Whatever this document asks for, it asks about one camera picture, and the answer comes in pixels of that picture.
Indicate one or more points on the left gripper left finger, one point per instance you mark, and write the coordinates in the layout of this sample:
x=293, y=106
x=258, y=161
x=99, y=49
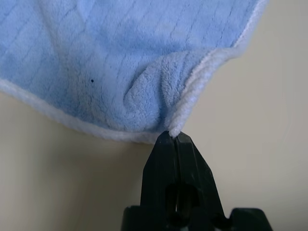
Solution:
x=158, y=173

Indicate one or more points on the light blue towel white trim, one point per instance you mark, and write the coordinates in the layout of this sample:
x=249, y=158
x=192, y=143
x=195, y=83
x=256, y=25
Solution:
x=96, y=60

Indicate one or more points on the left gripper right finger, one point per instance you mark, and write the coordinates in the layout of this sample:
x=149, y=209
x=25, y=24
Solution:
x=195, y=173

